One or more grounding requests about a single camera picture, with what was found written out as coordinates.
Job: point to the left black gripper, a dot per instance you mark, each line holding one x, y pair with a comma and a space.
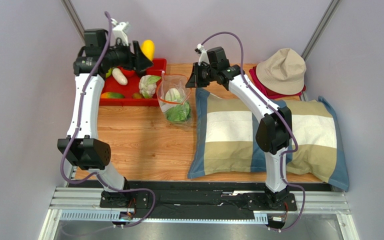
141, 62

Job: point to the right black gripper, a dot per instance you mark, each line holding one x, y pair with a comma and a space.
197, 74

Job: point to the yellow bell pepper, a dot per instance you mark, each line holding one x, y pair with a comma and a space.
148, 48

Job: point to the clear zip top bag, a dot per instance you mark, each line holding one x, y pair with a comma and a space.
169, 81

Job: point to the green lettuce cabbage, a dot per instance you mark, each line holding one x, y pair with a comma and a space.
179, 109

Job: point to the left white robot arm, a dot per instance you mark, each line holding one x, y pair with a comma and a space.
103, 50

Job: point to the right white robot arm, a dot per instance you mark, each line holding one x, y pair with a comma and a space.
274, 132

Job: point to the red tomato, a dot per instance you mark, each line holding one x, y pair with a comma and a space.
128, 72

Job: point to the white cauliflower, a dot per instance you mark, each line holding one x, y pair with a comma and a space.
148, 85

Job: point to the white radish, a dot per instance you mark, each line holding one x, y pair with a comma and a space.
119, 77

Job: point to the red plastic bin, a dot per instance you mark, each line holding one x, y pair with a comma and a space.
132, 87

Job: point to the olive green fruit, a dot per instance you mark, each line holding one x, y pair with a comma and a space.
137, 95

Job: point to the green orange mango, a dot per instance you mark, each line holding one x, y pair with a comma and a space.
112, 95

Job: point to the red cloth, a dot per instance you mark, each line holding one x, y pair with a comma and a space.
267, 92

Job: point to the plaid pillow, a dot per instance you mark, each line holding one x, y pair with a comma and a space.
226, 140

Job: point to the beige bucket hat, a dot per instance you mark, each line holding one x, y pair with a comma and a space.
283, 72

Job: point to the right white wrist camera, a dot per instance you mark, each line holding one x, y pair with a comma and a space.
202, 52

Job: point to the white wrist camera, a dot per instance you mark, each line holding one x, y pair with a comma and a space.
120, 31
202, 52

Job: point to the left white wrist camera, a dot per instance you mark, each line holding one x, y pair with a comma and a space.
120, 31

